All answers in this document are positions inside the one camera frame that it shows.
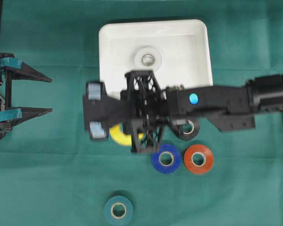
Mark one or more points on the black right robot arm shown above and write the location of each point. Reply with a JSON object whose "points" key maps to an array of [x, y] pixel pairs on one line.
{"points": [[265, 95]]}

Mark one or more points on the black tape roll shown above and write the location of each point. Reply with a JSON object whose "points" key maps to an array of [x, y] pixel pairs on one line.
{"points": [[185, 129]]}

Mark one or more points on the yellow tape roll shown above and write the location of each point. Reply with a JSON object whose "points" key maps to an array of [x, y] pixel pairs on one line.
{"points": [[119, 136]]}

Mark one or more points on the white plastic tray case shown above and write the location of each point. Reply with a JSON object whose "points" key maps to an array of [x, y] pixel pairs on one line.
{"points": [[183, 45]]}

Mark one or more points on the green tape roll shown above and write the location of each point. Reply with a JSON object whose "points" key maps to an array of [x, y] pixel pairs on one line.
{"points": [[118, 211]]}

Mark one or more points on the green table cloth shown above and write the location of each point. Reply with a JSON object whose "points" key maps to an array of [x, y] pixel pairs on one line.
{"points": [[52, 174]]}

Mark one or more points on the red tape roll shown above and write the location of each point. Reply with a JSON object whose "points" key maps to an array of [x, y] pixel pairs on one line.
{"points": [[198, 159]]}

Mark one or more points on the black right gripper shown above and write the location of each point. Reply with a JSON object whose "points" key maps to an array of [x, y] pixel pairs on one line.
{"points": [[227, 108]]}

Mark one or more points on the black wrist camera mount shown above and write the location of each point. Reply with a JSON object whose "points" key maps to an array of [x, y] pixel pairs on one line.
{"points": [[101, 112]]}

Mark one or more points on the blue tape roll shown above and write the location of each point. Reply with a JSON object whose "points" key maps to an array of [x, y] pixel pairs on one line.
{"points": [[167, 160]]}

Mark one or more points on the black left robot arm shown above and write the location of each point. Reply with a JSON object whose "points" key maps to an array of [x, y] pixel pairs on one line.
{"points": [[6, 93]]}

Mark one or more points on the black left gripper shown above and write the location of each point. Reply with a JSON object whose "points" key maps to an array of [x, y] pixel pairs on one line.
{"points": [[18, 70]]}

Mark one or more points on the white tape roll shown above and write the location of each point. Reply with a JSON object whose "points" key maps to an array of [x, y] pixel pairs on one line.
{"points": [[148, 58]]}

